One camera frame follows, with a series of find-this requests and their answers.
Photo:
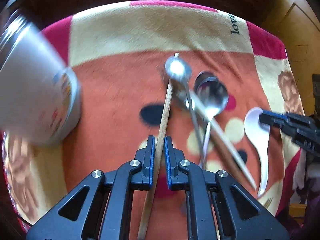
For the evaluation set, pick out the white printed utensil jar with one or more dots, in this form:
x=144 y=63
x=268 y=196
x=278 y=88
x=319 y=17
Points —
x=30 y=80

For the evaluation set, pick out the small steel spoon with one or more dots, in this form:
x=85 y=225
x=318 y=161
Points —
x=177 y=67

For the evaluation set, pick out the wooden chopstick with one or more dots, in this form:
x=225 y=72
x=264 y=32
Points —
x=166 y=107
x=225 y=142

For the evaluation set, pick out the white plastic spoon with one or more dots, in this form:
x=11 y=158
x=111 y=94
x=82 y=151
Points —
x=255 y=127

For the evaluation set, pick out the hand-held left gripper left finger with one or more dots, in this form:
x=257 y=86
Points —
x=150 y=160

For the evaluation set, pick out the printed fleece blanket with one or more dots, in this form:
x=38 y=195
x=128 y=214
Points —
x=112 y=92

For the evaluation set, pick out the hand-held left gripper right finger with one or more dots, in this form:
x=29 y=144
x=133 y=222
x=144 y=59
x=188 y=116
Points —
x=168 y=160

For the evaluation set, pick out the person's right hand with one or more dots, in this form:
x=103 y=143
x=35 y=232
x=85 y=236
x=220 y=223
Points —
x=303 y=175

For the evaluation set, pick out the gold metal fork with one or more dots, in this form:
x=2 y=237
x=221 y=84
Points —
x=267 y=202

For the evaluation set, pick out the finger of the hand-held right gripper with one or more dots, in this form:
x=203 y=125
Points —
x=275 y=113
x=267 y=121

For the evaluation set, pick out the large steel spoon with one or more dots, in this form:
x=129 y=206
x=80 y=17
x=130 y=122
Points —
x=212 y=97

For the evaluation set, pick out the light wooden cabinet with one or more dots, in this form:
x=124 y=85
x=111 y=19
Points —
x=300 y=30

